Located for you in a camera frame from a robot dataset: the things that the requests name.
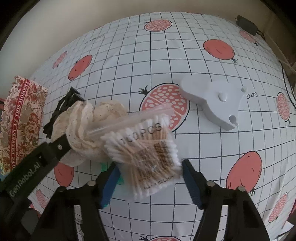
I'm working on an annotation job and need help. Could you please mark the cotton swab bag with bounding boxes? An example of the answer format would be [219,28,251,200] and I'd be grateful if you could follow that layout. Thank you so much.
[87,104,182,201]

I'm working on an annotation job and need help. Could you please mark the cream lace scrunchie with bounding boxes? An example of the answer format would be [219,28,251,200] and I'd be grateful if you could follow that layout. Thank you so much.
[51,100,127,167]

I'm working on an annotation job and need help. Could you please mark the black cable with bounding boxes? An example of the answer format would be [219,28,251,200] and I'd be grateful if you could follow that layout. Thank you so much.
[278,60,296,110]

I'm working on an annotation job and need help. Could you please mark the black power adapter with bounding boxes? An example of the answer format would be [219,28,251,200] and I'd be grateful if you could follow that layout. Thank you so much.
[236,15,258,36]

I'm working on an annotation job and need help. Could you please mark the black claw hand toy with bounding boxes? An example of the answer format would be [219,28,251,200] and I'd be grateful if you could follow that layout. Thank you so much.
[43,87,84,138]

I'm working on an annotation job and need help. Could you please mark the pomegranate grid tablecloth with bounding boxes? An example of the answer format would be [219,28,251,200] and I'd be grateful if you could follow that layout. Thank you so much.
[31,12,295,239]

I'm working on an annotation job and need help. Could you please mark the white plastic bracket piece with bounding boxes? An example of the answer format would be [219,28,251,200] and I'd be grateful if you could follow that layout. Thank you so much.
[179,75,247,131]

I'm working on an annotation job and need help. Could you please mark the floral pink gift box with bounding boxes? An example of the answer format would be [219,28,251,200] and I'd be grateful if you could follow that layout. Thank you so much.
[1,76,48,176]

